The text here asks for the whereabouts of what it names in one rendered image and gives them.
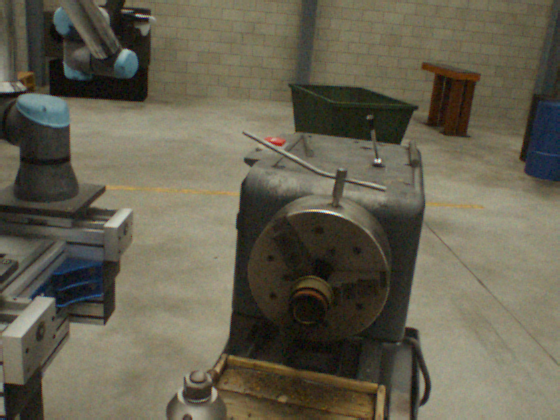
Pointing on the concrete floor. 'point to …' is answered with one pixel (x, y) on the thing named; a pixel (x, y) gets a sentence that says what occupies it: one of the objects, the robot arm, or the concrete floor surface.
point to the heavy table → (451, 98)
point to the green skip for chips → (349, 112)
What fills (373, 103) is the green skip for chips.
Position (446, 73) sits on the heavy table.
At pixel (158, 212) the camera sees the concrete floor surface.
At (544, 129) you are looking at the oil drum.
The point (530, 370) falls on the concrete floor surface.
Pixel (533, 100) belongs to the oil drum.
